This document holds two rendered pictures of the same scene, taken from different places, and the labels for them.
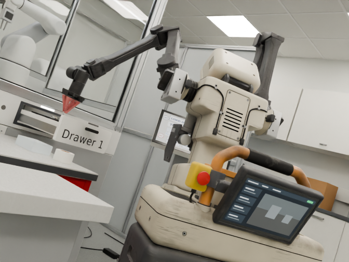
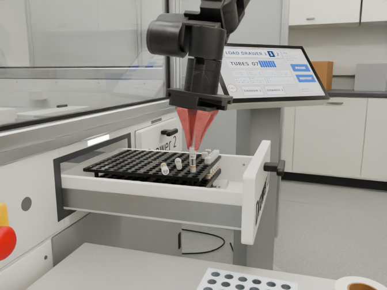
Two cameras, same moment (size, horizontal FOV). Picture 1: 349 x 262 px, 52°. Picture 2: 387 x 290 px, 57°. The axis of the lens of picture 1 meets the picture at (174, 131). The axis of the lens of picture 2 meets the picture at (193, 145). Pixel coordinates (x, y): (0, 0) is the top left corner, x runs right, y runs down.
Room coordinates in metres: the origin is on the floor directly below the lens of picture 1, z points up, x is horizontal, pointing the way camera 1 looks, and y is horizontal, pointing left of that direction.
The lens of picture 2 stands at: (1.06, 0.71, 1.07)
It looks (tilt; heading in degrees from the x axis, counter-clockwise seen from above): 11 degrees down; 340
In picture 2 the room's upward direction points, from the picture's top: straight up
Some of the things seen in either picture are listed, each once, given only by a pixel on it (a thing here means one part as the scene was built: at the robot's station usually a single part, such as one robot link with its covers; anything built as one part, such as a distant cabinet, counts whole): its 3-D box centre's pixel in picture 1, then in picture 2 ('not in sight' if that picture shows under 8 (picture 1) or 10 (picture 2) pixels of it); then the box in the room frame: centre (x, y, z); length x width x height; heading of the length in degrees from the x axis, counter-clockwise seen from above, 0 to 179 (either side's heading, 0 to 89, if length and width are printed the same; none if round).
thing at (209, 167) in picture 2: not in sight; (207, 166); (1.67, 0.45, 0.90); 0.18 x 0.02 x 0.01; 143
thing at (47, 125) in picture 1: (56, 127); (153, 178); (1.74, 0.54, 0.86); 0.40 x 0.26 x 0.06; 53
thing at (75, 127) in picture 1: (83, 135); (258, 182); (1.61, 0.37, 0.87); 0.29 x 0.02 x 0.11; 143
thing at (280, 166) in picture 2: (90, 130); (274, 167); (1.59, 0.35, 0.91); 0.07 x 0.04 x 0.01; 143
